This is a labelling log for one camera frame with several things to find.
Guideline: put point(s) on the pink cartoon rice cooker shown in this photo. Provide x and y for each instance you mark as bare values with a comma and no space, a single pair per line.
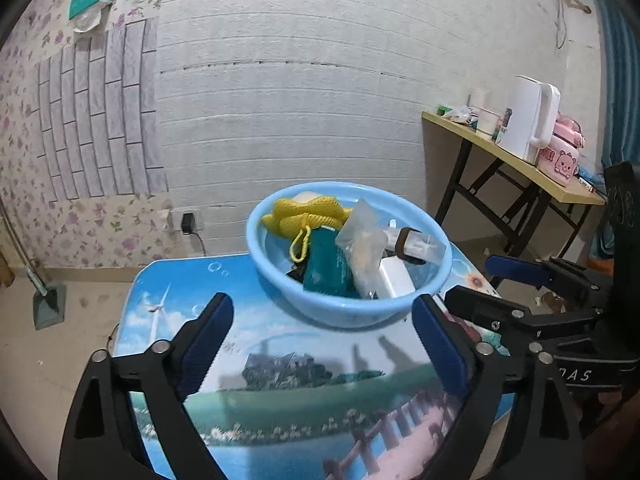
559,159

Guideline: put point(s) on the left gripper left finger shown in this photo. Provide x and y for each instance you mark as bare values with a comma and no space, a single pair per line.
102,439

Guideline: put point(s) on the yellow folding side table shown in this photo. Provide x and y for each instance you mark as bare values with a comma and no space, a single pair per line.
538,193

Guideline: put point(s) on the blue plastic basin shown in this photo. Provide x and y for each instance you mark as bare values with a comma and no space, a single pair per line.
347,309

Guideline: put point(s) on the black wall plug adapter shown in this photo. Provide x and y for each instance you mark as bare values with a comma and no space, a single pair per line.
188,223

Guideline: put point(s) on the clear bag of sticks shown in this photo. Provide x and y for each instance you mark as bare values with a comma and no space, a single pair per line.
363,243

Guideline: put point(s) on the white paper cup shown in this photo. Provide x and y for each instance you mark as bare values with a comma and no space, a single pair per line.
488,122

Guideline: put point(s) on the printed scenery table mat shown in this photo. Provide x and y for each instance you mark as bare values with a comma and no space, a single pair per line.
285,397

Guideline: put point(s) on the blue curtain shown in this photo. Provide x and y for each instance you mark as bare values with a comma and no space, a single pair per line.
622,72

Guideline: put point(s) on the white plush with yellow net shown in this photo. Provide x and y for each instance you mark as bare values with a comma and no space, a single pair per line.
295,220

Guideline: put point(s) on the teal snack packet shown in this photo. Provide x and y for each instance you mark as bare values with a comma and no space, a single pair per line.
328,271

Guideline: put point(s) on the dustpan with long handle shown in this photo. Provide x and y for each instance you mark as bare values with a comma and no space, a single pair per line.
48,302

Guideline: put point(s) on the clear box with brown band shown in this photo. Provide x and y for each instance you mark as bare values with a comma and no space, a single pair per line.
414,246

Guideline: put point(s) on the white electric kettle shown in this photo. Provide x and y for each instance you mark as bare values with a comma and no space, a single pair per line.
528,122

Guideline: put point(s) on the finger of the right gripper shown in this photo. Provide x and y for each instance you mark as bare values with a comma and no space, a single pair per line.
545,274
515,323

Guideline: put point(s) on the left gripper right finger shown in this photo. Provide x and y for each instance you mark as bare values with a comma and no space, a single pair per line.
542,438

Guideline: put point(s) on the black small box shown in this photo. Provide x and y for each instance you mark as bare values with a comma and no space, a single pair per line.
297,273

